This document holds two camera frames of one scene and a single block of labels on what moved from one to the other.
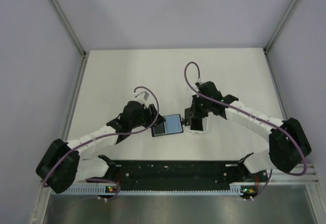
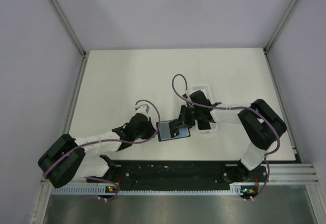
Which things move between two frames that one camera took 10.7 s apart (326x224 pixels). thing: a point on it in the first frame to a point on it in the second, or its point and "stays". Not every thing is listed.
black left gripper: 151,116 to 152,131
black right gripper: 194,112 to 184,121
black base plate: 179,175 stays
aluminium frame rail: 277,176 stays
